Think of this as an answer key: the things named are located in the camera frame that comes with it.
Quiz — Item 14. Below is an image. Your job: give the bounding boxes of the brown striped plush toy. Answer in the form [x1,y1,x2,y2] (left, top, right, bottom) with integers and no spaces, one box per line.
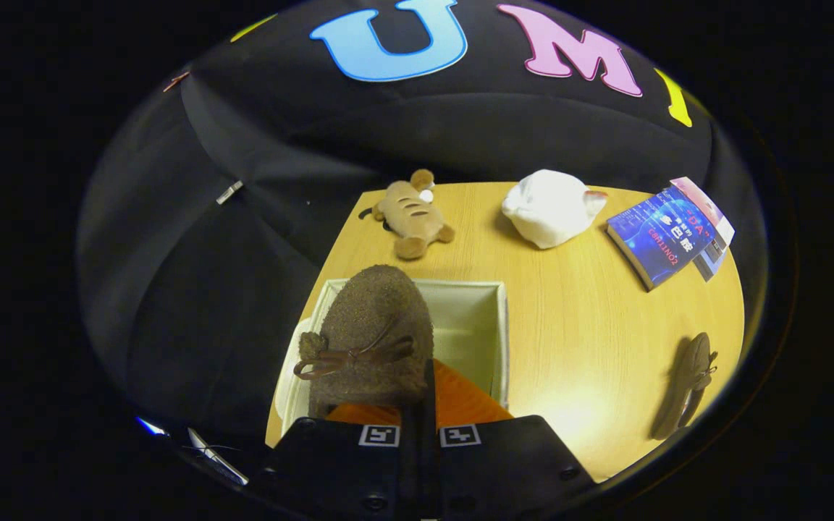
[358,168,456,262]

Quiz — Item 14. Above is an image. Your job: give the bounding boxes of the grey fabric storage box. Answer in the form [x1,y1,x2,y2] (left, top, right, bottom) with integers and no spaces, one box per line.
[274,278,511,439]

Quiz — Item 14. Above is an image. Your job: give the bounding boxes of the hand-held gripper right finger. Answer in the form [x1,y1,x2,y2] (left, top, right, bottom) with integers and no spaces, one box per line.
[424,358,597,521]

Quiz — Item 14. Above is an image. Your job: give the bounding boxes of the white plush toy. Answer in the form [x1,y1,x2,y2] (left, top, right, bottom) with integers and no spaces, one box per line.
[501,169,609,251]

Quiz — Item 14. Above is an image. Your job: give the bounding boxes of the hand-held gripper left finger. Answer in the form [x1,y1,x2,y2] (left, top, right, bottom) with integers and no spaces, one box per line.
[254,402,426,521]

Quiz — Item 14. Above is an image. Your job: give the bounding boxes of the pink cover book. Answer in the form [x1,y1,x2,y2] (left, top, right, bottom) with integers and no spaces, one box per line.
[670,176,736,251]

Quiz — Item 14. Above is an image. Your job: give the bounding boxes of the blue cover book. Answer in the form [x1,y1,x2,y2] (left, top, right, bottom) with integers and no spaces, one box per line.
[606,186,719,292]

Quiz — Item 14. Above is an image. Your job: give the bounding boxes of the thin grey book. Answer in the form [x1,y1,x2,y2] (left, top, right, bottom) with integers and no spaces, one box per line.
[691,239,730,284]

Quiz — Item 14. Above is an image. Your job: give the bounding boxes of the brown suede shoe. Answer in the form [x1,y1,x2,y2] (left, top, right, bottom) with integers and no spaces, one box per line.
[292,263,437,421]
[651,332,720,441]

